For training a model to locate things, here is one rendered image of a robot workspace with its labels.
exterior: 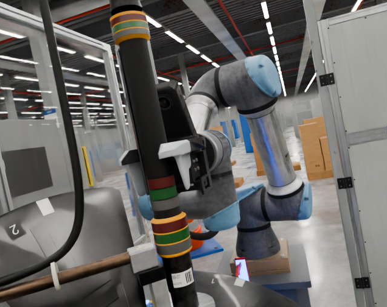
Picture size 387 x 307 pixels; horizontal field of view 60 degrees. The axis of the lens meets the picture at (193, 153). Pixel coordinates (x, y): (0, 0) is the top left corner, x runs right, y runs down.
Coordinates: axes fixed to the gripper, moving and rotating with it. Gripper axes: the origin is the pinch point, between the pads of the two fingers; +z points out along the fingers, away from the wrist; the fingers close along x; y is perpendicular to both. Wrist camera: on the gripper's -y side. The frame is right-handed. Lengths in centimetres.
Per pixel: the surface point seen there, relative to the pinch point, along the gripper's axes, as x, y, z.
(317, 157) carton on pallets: -58, 89, -755
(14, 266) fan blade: 19.7, 11.2, 1.6
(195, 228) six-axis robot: 125, 113, -376
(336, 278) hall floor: -31, 143, -274
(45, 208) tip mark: 19.8, 5.4, -5.6
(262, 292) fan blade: -6.0, 29.6, -25.7
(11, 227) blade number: 22.1, 6.8, -1.4
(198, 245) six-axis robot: 124, 134, -371
